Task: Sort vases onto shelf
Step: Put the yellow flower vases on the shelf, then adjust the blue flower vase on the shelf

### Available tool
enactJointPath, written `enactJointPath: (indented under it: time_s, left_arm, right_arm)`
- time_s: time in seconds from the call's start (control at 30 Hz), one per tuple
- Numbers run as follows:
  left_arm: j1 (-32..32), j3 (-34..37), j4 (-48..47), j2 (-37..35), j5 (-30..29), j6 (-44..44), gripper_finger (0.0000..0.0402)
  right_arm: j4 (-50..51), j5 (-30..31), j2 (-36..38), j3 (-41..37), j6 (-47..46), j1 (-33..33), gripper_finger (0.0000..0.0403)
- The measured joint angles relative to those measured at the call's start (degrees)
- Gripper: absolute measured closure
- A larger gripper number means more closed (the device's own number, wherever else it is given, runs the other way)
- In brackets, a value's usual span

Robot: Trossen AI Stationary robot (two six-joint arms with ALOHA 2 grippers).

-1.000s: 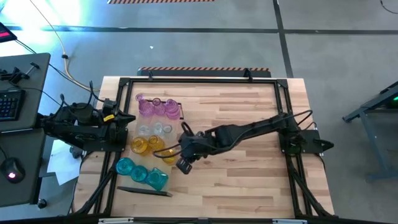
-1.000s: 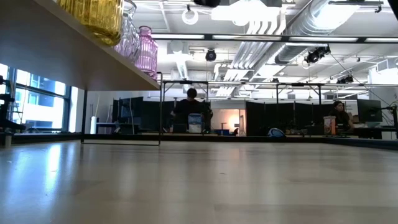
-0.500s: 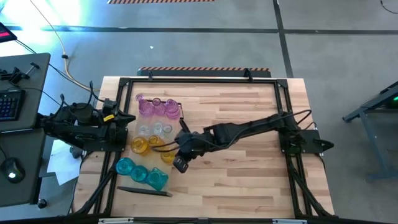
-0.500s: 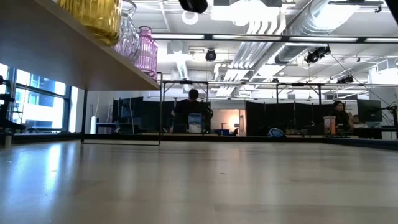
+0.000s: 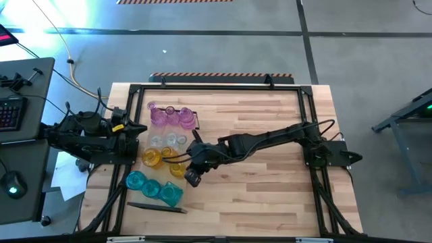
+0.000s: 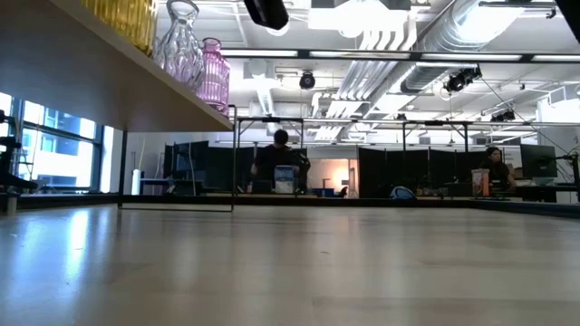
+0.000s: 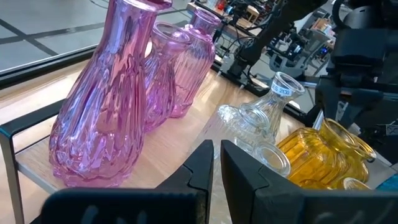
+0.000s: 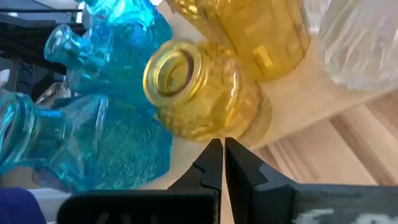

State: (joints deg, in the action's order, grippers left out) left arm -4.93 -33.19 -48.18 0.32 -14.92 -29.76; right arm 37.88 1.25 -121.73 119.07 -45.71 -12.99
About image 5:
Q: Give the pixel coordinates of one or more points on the teal faceted shouldered vase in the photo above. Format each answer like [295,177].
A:
[151,189]

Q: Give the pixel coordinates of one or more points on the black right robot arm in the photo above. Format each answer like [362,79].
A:
[270,138]

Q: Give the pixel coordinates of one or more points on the black keyboard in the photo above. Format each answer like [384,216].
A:
[11,113]

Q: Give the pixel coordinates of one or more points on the pink ribbed bottle vase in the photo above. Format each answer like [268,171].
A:
[188,119]

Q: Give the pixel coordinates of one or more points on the tall teal diamond-pattern vase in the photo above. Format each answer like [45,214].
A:
[170,194]

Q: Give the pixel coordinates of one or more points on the white paper sheets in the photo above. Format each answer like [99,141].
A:
[67,179]

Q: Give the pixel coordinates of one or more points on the clear ribbed square bottle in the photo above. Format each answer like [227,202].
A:
[171,140]

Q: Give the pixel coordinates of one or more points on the pink ribbed flared-neck vase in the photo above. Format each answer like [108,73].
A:
[158,118]

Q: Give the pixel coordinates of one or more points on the device with red screen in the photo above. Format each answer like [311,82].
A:
[6,35]

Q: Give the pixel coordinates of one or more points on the black mat with hazard stripe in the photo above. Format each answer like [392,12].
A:
[219,79]

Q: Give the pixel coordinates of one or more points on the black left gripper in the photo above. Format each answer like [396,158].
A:
[121,131]

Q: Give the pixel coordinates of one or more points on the yellow tag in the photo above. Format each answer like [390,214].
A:
[118,127]

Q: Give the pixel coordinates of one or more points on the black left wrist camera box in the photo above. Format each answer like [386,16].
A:
[119,113]

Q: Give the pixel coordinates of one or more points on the pink wavy-ribbed bulb vase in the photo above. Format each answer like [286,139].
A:
[173,118]

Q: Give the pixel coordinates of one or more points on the small yellow ribbed vase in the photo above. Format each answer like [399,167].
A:
[177,170]

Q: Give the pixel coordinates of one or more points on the teal embossed medallion vase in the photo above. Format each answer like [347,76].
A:
[136,180]

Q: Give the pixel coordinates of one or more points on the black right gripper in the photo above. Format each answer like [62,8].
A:
[204,155]

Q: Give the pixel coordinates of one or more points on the tiny clear glass vase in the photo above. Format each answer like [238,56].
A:
[182,139]

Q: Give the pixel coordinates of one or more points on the black caster wheel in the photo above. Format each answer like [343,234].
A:
[45,221]

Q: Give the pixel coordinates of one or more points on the grey side desk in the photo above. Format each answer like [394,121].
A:
[20,209]

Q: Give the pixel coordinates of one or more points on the neighbouring dark table frame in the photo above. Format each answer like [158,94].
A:
[401,116]

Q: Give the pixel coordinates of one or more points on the light wooden board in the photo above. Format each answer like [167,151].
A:
[155,173]

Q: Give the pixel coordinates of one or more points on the large yellow ribbed vase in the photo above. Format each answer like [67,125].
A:
[167,152]

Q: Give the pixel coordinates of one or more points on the black desk clamp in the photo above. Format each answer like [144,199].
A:
[15,82]

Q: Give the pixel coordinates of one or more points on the small clear square vase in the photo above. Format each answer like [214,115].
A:
[156,140]

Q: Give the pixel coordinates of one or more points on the yellow hobnail vase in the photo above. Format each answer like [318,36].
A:
[152,158]

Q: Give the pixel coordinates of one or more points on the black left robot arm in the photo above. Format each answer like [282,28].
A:
[84,141]

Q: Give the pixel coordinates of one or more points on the black computer mouse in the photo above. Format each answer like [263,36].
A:
[13,185]

